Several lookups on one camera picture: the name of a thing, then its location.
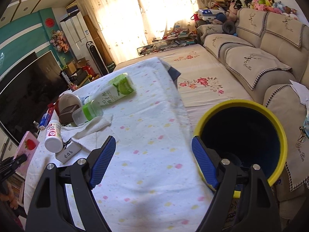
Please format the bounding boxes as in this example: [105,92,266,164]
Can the white Co-Q10 supplement bottle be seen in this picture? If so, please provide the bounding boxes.
[45,117,63,154]

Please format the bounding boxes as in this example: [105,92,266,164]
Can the small white carton box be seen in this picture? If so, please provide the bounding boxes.
[55,141,81,163]

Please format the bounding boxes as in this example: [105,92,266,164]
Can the dark brown plastic box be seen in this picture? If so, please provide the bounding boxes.
[59,104,80,125]

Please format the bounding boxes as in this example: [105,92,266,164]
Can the yellow-rimmed black trash bin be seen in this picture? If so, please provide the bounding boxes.
[194,100,288,185]

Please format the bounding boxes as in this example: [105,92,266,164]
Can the clear jar green band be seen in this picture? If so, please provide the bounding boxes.
[72,100,103,126]

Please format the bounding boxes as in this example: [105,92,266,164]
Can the green white drink bottle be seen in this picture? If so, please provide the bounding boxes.
[83,73,135,106]

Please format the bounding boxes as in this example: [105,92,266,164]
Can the pink strawberry book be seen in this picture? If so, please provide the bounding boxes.
[14,131,39,179]

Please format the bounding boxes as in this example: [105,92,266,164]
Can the blue tissue packet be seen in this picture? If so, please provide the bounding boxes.
[38,113,51,130]

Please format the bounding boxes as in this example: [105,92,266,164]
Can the black flat television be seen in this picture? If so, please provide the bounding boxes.
[1,51,69,144]

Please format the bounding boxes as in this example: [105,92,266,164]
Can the white tissue napkin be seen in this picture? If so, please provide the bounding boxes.
[61,115,118,151]

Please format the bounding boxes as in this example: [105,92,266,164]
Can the white papers on sofa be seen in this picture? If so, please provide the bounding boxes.
[290,80,309,105]

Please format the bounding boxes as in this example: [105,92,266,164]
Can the artificial flower bouquet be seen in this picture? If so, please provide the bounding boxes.
[50,30,69,53]

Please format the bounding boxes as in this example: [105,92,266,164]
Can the floral beige bed sheet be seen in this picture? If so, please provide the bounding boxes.
[116,44,252,127]

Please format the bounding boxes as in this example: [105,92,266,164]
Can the black tower fan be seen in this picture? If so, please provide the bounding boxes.
[86,41,108,76]

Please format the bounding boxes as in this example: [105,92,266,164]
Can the beige sofa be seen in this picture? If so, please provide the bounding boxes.
[198,9,308,220]

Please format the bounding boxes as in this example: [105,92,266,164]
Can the cream window curtains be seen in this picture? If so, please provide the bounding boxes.
[76,0,211,64]

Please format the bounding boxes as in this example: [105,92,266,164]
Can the glass tray with clutter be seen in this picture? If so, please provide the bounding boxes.
[137,32,197,56]

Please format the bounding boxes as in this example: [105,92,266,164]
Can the pile of plush toys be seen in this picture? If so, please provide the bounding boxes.
[230,0,299,20]

